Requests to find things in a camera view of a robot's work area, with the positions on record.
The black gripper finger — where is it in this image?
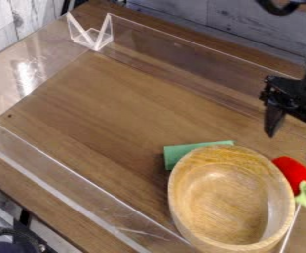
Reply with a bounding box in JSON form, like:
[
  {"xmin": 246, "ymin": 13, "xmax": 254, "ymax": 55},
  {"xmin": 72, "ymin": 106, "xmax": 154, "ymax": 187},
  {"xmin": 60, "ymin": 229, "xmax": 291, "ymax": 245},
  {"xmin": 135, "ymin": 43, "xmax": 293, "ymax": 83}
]
[{"xmin": 263, "ymin": 100, "xmax": 286, "ymax": 137}]

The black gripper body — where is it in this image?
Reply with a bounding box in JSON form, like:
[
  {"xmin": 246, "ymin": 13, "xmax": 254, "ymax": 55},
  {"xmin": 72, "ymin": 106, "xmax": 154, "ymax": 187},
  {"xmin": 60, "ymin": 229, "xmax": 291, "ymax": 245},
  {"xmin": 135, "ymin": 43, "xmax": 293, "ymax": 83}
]
[{"xmin": 259, "ymin": 75, "xmax": 306, "ymax": 123}]

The red felt strawberry toy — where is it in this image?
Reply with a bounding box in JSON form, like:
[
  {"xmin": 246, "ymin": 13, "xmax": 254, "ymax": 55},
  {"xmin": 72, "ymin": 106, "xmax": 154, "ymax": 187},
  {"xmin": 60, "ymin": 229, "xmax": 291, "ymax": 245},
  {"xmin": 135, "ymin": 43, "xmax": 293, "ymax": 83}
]
[{"xmin": 273, "ymin": 156, "xmax": 306, "ymax": 208}]

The wooden bowl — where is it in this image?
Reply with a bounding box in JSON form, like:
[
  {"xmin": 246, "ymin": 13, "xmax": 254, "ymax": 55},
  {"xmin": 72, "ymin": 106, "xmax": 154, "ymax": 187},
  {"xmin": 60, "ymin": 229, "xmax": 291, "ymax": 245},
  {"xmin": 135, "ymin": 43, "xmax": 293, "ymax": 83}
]
[{"xmin": 167, "ymin": 145, "xmax": 295, "ymax": 253}]

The green rectangular block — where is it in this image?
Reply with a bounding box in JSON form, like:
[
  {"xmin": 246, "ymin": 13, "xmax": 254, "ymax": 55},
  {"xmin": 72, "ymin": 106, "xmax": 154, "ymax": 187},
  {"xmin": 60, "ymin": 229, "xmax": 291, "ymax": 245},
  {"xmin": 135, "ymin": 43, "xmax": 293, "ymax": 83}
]
[{"xmin": 163, "ymin": 140, "xmax": 235, "ymax": 171}]

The black clamp base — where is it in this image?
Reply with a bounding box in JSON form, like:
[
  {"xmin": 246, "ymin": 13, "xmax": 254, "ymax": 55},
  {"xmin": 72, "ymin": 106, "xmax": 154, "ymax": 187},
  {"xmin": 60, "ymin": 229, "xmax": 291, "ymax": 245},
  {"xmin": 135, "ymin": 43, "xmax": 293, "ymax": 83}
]
[{"xmin": 12, "ymin": 220, "xmax": 57, "ymax": 253}]

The black cable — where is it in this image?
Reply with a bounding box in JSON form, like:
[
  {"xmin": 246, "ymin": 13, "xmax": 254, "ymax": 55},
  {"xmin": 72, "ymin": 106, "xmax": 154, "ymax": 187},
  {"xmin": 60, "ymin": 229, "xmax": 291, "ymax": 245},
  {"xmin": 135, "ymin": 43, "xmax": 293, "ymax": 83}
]
[{"xmin": 255, "ymin": 0, "xmax": 306, "ymax": 17}]

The clear acrylic corner bracket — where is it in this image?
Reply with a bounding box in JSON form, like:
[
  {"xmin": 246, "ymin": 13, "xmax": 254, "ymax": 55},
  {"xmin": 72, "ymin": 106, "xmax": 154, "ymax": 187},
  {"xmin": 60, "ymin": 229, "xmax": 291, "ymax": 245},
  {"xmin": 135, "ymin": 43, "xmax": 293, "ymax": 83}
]
[{"xmin": 65, "ymin": 13, "xmax": 114, "ymax": 51}]

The clear acrylic front wall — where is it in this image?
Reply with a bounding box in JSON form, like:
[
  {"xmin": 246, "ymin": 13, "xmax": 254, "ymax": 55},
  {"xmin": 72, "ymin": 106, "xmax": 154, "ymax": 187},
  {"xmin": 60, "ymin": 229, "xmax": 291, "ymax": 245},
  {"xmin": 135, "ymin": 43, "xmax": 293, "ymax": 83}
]
[{"xmin": 0, "ymin": 127, "xmax": 196, "ymax": 253}]

